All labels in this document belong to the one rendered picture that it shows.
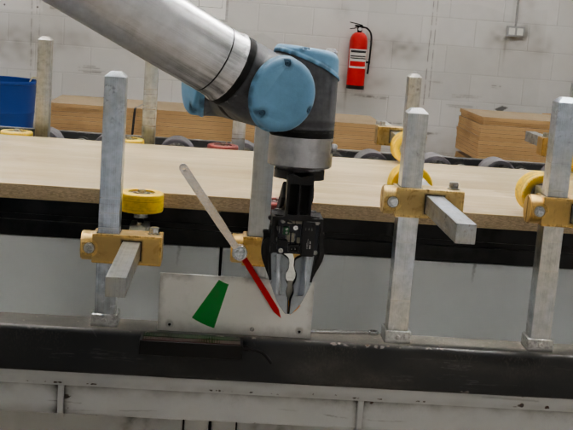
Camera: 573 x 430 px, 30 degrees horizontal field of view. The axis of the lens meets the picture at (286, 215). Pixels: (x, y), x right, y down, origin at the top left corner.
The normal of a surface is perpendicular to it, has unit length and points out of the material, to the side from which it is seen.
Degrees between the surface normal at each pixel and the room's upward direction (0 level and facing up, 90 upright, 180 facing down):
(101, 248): 90
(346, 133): 90
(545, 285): 90
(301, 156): 89
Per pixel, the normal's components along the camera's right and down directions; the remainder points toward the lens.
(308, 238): 0.04, 0.15
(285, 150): -0.46, 0.11
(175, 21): 0.51, 0.03
